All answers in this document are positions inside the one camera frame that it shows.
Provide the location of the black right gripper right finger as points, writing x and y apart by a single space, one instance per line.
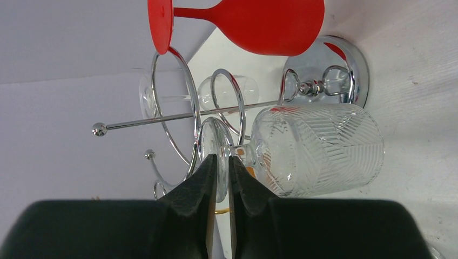
264 225

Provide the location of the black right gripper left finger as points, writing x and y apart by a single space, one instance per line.
178 225

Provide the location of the clear glass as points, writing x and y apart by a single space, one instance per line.
301 151

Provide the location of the gold rack with wooden base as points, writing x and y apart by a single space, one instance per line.
251 172

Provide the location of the clear glass back left silver rack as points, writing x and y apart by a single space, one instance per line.
222 94

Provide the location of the red wine glass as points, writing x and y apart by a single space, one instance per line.
271 28

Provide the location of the silver wire glass rack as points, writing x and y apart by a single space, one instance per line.
331 67

